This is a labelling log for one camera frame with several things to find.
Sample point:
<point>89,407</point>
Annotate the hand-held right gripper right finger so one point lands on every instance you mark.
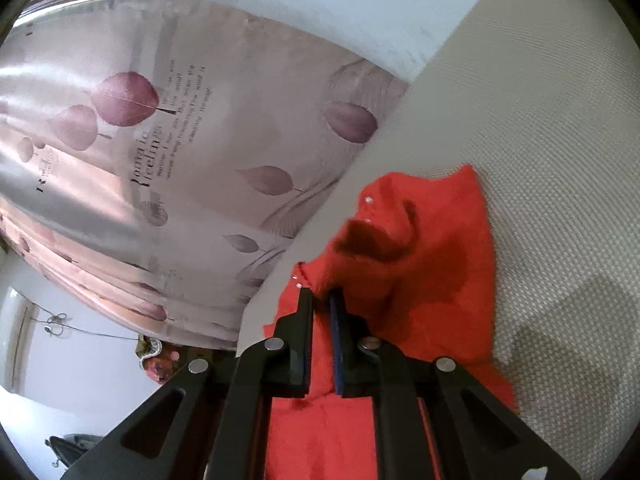
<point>338,345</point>

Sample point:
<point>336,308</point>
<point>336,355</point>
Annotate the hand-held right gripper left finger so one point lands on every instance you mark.
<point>301,350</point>

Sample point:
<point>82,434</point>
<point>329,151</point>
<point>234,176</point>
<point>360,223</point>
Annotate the red knit sweater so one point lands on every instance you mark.
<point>430,260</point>

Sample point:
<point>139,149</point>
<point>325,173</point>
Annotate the leaf print curtain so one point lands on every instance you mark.
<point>200,160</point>

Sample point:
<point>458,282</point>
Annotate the dark green jacket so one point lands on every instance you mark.
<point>67,452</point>

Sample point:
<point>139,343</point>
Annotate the beige woven bed mat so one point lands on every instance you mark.
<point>550,160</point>

